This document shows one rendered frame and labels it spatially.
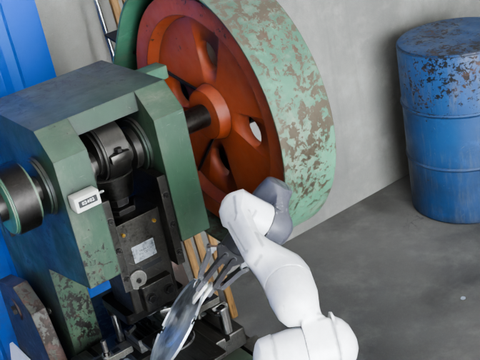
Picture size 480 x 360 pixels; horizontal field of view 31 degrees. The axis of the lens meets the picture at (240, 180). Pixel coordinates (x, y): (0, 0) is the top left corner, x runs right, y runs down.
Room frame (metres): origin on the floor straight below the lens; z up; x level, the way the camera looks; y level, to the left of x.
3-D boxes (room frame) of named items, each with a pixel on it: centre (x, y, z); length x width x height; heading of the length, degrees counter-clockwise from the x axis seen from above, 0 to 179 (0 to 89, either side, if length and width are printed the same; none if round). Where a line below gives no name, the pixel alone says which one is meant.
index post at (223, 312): (2.18, 0.13, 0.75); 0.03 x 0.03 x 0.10; 32
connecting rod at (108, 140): (2.19, 0.34, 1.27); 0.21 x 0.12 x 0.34; 32
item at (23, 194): (2.08, 0.57, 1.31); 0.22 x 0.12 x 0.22; 32
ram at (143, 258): (2.16, 0.32, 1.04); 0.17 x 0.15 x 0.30; 32
